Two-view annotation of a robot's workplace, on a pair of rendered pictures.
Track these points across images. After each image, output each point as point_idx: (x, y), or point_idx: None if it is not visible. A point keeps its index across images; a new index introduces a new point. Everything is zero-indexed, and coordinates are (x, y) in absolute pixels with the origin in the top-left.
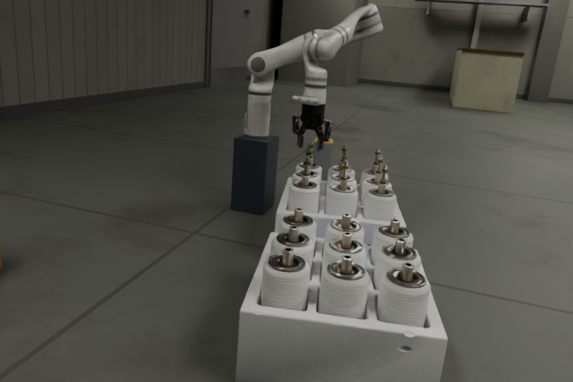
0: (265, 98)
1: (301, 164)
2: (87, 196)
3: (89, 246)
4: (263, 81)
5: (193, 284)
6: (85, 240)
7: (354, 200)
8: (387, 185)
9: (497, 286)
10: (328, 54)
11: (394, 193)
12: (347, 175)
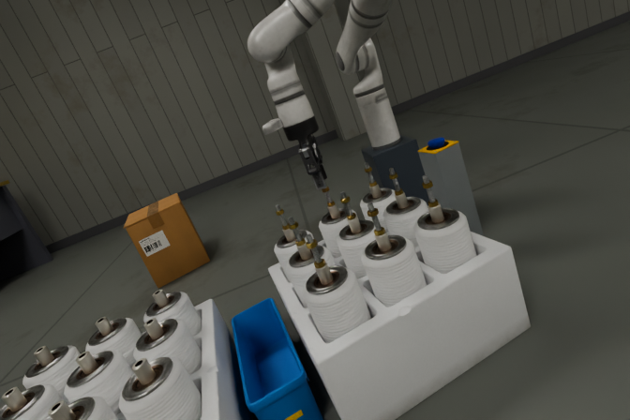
0: (365, 98)
1: (368, 194)
2: (324, 199)
3: (254, 253)
4: (367, 75)
5: (230, 317)
6: (261, 247)
7: (303, 280)
8: (381, 261)
9: None
10: (257, 55)
11: (340, 289)
12: (372, 224)
